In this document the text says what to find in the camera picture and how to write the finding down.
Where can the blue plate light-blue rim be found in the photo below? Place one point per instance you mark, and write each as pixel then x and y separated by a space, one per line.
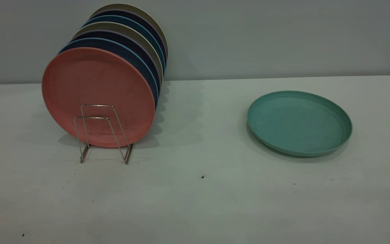
pixel 132 58

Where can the green round plate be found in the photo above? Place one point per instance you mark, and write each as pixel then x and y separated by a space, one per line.
pixel 296 123

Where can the beige round plate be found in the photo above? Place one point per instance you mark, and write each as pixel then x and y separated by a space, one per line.
pixel 141 10
pixel 127 29

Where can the navy plate lavender rim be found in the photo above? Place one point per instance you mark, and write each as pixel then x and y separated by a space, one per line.
pixel 132 43
pixel 141 17

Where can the pink round plate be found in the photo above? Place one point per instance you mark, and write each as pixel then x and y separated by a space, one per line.
pixel 93 84

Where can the teal-blue round plate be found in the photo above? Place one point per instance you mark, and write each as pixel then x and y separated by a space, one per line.
pixel 137 24

